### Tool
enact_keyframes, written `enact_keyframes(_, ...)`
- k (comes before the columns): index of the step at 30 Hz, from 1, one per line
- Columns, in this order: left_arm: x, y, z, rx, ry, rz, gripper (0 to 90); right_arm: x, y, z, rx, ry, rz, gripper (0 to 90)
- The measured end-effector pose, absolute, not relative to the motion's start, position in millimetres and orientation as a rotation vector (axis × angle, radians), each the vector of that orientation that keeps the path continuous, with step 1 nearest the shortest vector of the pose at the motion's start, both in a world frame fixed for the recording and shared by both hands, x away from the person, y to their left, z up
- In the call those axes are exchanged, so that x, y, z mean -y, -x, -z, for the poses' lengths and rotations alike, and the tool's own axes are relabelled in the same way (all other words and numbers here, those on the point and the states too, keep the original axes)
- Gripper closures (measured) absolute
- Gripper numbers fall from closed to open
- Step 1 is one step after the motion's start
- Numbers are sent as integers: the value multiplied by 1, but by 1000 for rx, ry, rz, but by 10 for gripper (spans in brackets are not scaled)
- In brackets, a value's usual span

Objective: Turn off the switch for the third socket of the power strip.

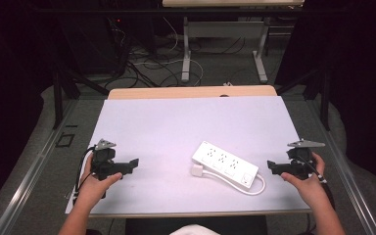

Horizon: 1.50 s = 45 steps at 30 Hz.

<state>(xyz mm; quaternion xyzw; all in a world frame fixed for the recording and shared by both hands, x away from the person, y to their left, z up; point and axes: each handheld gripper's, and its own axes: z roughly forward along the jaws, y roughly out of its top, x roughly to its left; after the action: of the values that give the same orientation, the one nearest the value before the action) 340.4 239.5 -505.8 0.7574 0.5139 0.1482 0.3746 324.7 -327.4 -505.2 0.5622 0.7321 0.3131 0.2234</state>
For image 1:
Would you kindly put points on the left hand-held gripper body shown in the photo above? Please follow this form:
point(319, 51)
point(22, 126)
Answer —
point(104, 164)

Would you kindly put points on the white cloth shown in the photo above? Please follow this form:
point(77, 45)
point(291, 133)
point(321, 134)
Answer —
point(194, 230)

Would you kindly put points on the white power strip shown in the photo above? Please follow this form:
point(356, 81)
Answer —
point(225, 163)

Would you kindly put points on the person's dark clothing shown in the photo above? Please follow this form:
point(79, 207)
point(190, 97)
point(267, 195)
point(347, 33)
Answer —
point(163, 226)

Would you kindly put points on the white table mat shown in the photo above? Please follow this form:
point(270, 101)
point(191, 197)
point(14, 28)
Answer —
point(176, 130)

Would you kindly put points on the black metal stand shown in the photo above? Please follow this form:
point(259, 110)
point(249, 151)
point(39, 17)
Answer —
point(324, 98)
point(58, 98)

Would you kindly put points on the white metal-legged desk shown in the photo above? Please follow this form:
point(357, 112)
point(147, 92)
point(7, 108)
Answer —
point(225, 29)

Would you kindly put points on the white plug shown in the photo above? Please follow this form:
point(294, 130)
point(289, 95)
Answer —
point(197, 170)

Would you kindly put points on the person's left hand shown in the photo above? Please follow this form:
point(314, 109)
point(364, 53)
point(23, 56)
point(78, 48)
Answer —
point(93, 189)

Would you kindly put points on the dark equipment cabinet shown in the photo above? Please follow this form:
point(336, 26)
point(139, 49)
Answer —
point(91, 45)

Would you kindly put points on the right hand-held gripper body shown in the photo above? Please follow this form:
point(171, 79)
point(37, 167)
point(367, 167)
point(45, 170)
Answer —
point(298, 163)

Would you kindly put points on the person's right hand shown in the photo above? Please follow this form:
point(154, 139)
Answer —
point(308, 191)

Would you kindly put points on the metal floor rail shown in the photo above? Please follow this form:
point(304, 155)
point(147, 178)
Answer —
point(29, 179)
point(349, 182)

